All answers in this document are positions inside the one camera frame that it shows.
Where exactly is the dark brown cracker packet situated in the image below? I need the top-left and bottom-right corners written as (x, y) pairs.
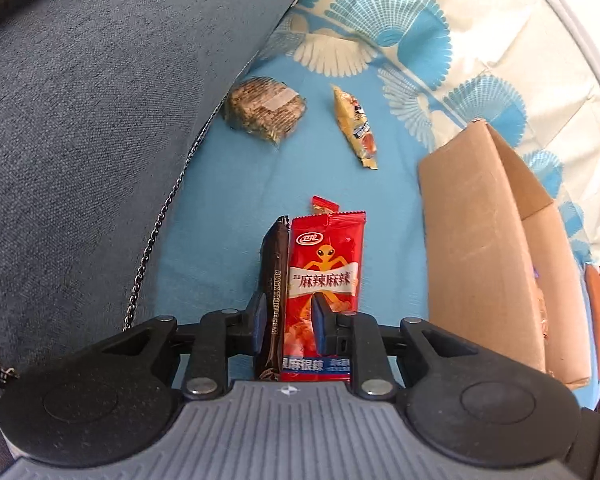
top-left (253, 216), bottom-right (290, 382)

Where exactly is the red spicy snack packet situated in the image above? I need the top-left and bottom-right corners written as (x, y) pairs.
top-left (280, 196), bottom-right (366, 382)

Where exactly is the yellow snack packet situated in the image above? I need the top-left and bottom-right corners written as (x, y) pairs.
top-left (332, 84), bottom-right (378, 170)

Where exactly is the clear-wrapped nut brittle block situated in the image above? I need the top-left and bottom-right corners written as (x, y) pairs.
top-left (222, 76), bottom-right (306, 145)

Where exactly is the open cardboard box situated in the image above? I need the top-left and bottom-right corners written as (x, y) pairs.
top-left (418, 119), bottom-right (593, 389)

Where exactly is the blue fan-pattern sofa cover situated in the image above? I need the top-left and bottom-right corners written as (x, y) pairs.
top-left (149, 0), bottom-right (600, 411)

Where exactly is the black metal chain strap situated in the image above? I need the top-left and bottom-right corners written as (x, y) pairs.
top-left (0, 104), bottom-right (232, 391)

